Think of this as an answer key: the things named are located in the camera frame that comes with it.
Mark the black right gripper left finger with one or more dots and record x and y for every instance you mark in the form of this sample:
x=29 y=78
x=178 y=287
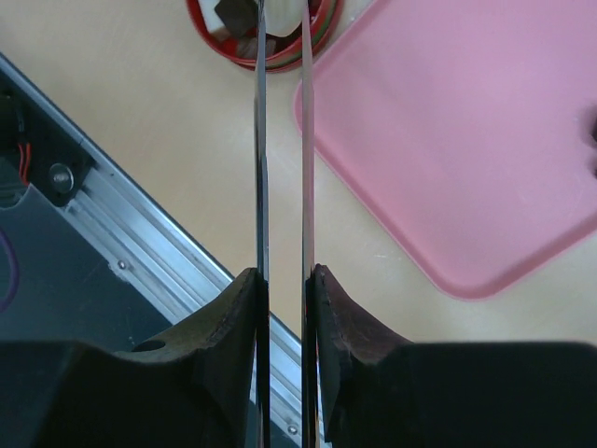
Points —
x=188 y=386

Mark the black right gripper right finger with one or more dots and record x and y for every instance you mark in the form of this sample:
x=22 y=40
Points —
x=379 y=389

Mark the metal serving tongs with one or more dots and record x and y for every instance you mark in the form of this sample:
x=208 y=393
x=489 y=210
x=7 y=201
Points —
x=309 y=386

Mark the red round tin box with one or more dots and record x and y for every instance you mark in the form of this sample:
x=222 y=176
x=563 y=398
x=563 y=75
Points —
x=325 y=18

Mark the pink plastic tray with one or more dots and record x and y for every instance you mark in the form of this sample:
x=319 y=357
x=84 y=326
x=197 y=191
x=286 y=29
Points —
x=464 y=127

